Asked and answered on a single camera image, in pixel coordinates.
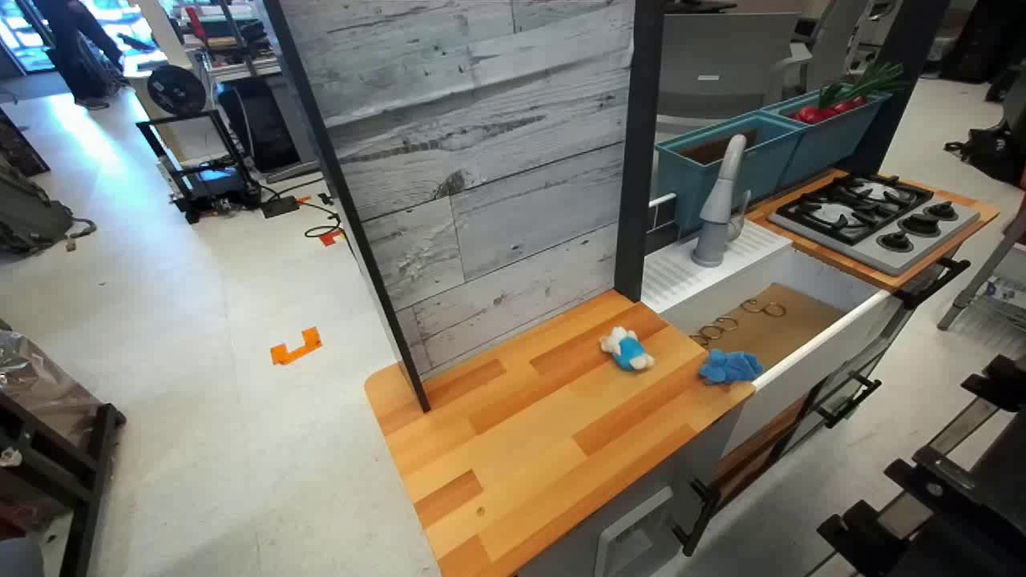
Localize blue and white plush doll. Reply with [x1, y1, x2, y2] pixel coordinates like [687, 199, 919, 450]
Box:
[597, 324, 658, 377]

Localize grey wood-pattern backdrop panel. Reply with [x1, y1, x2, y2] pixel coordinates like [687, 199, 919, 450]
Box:
[261, 0, 642, 413]

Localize large teal storage bin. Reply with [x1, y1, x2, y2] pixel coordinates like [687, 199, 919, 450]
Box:
[649, 110, 804, 240]

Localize grey kitchen faucet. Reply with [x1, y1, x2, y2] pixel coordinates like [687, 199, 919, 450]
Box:
[690, 131, 749, 270]

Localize blue plush toy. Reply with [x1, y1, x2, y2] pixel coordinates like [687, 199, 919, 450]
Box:
[695, 347, 766, 387]

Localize brown cardboard sheet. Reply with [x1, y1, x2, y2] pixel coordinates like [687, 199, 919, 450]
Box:
[690, 279, 846, 377]

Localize white farmhouse sink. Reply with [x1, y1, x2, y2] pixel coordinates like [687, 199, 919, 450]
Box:
[638, 222, 903, 434]

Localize black wheeled cart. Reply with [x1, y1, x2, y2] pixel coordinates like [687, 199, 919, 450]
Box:
[134, 61, 267, 225]

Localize wooden board under cooktop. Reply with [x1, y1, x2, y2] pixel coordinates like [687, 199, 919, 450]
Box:
[744, 166, 1002, 294]

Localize small teal storage bin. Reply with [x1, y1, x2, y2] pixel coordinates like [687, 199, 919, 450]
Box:
[764, 90, 890, 196]

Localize red toy vegetables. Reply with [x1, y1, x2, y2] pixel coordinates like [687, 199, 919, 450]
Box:
[793, 97, 864, 128]

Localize grey gas cooktop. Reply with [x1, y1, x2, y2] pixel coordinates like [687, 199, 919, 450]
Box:
[768, 172, 982, 279]

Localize green toy vegetable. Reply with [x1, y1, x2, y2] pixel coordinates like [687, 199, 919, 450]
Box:
[817, 61, 911, 110]

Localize dark backpack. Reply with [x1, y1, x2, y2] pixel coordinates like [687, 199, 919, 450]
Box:
[0, 159, 76, 260]

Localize person in dark clothes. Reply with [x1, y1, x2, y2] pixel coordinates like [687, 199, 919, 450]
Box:
[27, 0, 127, 110]

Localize dark side table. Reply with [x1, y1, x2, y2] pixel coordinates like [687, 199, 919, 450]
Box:
[0, 319, 127, 577]

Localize black vertical post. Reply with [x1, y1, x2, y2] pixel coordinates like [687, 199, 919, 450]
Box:
[611, 0, 669, 304]

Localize floor cable with orange plug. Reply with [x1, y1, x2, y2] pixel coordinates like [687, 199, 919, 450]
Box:
[258, 186, 351, 249]

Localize black cabinet handle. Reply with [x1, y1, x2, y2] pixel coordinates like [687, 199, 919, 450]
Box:
[893, 255, 975, 316]
[813, 370, 883, 434]
[669, 474, 723, 558]

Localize black metal frame equipment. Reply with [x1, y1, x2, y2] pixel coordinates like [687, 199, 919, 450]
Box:
[813, 354, 1026, 577]

